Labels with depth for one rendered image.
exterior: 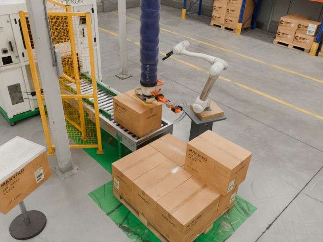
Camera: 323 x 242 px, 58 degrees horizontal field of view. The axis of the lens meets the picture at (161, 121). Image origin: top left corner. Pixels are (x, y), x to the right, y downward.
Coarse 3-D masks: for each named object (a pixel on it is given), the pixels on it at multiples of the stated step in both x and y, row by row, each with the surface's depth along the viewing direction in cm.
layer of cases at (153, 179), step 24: (168, 144) 388; (120, 168) 344; (144, 168) 346; (168, 168) 348; (120, 192) 361; (144, 192) 315; (168, 192) 315; (192, 192) 317; (216, 192) 318; (168, 216) 295; (192, 216) 290; (216, 216) 336
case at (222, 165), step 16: (192, 144) 324; (208, 144) 325; (224, 144) 327; (192, 160) 330; (208, 160) 311; (224, 160) 303; (240, 160) 304; (208, 176) 320; (224, 176) 302; (240, 176) 320; (224, 192) 310
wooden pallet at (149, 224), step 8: (120, 200) 370; (128, 208) 360; (232, 208) 367; (136, 216) 352; (144, 216) 336; (144, 224) 343; (152, 224) 327; (160, 232) 321; (200, 232) 321; (168, 240) 313; (192, 240) 314
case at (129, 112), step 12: (120, 96) 411; (132, 96) 413; (120, 108) 404; (132, 108) 384; (144, 108) 386; (156, 108) 392; (120, 120) 416; (132, 120) 393; (144, 120) 385; (156, 120) 403; (132, 132) 404; (144, 132) 395
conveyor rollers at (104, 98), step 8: (80, 80) 541; (64, 88) 513; (88, 88) 516; (104, 96) 493; (112, 96) 494; (88, 104) 473; (104, 104) 473; (112, 104) 474; (112, 112) 457; (136, 136) 399
